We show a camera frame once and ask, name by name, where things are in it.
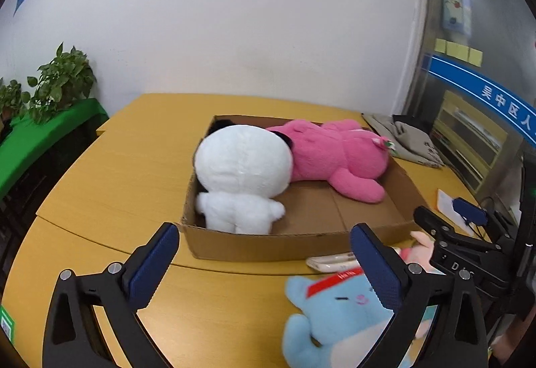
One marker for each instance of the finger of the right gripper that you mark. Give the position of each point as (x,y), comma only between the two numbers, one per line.
(442,231)
(470,213)

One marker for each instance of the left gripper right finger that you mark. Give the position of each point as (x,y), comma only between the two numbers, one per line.
(457,336)

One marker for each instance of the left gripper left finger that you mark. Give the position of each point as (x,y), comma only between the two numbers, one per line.
(73,336)

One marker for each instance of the pink and teal plush toy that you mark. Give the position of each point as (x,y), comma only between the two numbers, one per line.
(420,253)

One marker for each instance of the blue plush toy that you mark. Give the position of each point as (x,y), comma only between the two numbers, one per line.
(340,320)

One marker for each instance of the pink bear plush toy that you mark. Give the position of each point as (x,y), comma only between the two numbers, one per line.
(344,154)

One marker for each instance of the clear white phone case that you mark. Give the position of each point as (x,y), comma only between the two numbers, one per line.
(334,263)

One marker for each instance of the white plush toy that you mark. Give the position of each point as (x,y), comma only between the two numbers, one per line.
(242,168)

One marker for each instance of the white paper packet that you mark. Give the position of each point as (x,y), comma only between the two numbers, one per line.
(444,204)

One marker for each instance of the yellow metal rack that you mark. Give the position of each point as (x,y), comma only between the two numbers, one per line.
(480,149)

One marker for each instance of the grey cloth bag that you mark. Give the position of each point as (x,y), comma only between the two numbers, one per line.
(410,143)

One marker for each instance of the yellow sticky notes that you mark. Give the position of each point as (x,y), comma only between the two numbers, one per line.
(459,51)

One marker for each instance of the green covered side table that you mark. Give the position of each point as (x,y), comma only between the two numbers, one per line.
(28,141)

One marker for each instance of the brown cardboard box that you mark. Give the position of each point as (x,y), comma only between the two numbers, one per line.
(317,218)

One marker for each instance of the cartoon poster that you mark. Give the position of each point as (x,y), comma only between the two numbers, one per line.
(457,16)

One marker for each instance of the green potted plant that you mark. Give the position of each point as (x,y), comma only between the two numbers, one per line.
(62,82)

